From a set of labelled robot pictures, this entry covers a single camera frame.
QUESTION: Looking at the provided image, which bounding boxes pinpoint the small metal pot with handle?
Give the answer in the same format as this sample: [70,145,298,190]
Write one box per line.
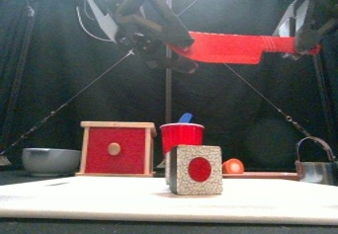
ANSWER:
[294,135,338,187]

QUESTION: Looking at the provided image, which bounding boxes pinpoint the red plastic cup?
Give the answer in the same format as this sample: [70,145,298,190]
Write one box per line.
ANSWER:
[159,122,205,168]

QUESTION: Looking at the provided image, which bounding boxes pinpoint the white cutting board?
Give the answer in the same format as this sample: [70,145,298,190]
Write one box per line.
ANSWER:
[0,176,338,226]

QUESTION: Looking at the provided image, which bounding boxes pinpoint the dark green toy sushi roll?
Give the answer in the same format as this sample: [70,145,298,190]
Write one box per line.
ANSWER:
[168,144,224,196]

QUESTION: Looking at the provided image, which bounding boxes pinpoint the vertical frame pole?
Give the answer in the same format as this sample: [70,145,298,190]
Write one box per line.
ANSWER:
[165,0,172,124]

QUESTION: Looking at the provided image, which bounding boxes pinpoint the wooden box with red drawer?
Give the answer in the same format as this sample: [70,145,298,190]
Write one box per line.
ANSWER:
[74,120,159,178]

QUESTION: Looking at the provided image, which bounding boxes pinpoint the pink plastic tray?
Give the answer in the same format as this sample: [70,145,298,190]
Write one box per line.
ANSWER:
[221,171,300,182]

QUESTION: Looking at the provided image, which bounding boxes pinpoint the blue toy utensil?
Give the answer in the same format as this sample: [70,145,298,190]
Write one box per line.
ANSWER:
[176,112,195,124]

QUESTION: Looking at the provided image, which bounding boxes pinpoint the pale grey bowl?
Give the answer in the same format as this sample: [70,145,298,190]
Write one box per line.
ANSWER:
[21,147,82,177]

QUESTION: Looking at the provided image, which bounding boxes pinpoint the thin diagonal frame wire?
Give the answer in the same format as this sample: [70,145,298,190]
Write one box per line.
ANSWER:
[223,63,314,137]
[0,49,136,155]

